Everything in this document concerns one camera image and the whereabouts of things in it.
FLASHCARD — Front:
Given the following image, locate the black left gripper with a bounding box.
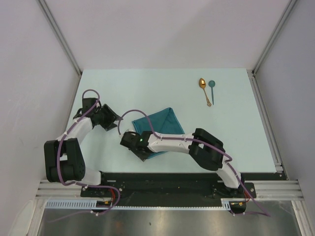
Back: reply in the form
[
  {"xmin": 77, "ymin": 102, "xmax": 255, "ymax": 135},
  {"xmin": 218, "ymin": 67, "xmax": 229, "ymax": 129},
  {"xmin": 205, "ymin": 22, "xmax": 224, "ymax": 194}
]
[{"xmin": 94, "ymin": 104, "xmax": 122, "ymax": 131}]

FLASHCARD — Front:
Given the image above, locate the teal satin napkin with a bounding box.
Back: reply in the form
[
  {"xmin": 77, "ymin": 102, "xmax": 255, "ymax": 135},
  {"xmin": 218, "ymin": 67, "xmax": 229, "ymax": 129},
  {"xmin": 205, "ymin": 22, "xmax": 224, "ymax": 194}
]
[{"xmin": 132, "ymin": 107, "xmax": 186, "ymax": 162}]

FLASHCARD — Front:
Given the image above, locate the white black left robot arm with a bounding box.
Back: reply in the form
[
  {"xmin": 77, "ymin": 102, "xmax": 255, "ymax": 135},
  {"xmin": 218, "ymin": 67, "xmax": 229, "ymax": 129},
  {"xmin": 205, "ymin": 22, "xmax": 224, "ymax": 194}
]
[{"xmin": 44, "ymin": 98, "xmax": 121, "ymax": 197}]

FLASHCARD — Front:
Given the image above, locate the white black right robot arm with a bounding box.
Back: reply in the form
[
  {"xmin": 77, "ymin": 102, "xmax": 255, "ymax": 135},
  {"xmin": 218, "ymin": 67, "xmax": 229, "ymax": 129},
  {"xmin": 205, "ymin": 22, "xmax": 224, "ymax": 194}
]
[{"xmin": 120, "ymin": 128, "xmax": 245, "ymax": 197}]

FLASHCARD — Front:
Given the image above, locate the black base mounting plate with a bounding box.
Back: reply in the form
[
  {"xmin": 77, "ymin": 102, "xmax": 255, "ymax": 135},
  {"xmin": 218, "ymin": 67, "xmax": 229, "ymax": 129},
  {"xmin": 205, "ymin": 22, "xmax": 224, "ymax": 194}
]
[{"xmin": 79, "ymin": 173, "xmax": 285, "ymax": 210}]

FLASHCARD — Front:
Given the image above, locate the gold metal spoon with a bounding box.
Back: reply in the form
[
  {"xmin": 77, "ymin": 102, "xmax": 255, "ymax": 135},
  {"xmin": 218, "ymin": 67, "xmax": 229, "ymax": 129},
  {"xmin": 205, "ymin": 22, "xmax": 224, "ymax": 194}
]
[{"xmin": 198, "ymin": 78, "xmax": 212, "ymax": 107}]

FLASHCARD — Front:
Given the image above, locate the teal plastic spoon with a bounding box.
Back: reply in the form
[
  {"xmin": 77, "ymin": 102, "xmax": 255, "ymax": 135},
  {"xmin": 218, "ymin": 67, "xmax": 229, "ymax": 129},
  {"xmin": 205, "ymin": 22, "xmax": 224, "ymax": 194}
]
[{"xmin": 208, "ymin": 80, "xmax": 216, "ymax": 104}]

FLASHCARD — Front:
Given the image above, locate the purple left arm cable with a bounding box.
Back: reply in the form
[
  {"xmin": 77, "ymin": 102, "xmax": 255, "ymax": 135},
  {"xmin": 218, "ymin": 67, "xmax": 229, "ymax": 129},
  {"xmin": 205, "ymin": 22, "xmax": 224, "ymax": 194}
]
[{"xmin": 48, "ymin": 88, "xmax": 121, "ymax": 223}]

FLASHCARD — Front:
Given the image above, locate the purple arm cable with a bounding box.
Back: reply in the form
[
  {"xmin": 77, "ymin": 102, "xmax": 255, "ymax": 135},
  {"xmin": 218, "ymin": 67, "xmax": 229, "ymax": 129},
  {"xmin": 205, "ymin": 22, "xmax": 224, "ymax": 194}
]
[
  {"xmin": 117, "ymin": 109, "xmax": 271, "ymax": 217},
  {"xmin": 48, "ymin": 88, "xmax": 121, "ymax": 223}
]

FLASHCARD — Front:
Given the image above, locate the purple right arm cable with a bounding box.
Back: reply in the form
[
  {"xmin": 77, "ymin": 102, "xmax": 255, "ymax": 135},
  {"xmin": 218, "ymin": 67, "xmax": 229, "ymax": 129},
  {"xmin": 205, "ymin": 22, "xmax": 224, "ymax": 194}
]
[{"xmin": 117, "ymin": 109, "xmax": 271, "ymax": 217}]

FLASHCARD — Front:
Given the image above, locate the white slotted cable duct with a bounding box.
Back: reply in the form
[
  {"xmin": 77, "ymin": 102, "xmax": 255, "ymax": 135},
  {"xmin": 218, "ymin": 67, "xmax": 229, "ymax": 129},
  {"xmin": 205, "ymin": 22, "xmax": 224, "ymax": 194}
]
[{"xmin": 46, "ymin": 200, "xmax": 231, "ymax": 211}]

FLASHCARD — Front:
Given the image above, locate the left aluminium corner post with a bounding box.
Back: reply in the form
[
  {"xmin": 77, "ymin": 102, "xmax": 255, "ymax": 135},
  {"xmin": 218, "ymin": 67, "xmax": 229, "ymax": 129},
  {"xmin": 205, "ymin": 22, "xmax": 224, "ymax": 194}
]
[{"xmin": 36, "ymin": 0, "xmax": 83, "ymax": 78}]

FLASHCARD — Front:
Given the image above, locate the aluminium corner post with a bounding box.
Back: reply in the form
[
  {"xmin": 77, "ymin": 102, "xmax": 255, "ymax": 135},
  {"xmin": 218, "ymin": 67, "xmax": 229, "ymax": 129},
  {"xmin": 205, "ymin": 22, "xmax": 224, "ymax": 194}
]
[
  {"xmin": 36, "ymin": 0, "xmax": 83, "ymax": 78},
  {"xmin": 252, "ymin": 0, "xmax": 299, "ymax": 76}
]

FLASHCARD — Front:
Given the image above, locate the right aluminium side rail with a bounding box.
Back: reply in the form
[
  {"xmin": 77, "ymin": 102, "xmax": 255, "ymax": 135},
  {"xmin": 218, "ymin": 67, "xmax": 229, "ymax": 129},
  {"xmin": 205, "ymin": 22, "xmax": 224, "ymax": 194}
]
[{"xmin": 247, "ymin": 70, "xmax": 285, "ymax": 173}]

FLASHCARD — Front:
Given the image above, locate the aluminium front frame rail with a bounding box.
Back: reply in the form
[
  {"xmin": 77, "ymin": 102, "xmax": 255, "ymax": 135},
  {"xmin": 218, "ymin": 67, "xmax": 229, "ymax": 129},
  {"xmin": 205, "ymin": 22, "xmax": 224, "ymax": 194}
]
[{"xmin": 35, "ymin": 180, "xmax": 304, "ymax": 201}]

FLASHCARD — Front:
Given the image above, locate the right aluminium corner post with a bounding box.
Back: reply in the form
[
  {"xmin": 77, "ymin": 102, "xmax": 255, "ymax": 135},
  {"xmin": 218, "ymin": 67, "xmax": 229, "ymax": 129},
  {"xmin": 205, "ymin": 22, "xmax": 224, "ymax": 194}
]
[{"xmin": 252, "ymin": 0, "xmax": 299, "ymax": 76}]

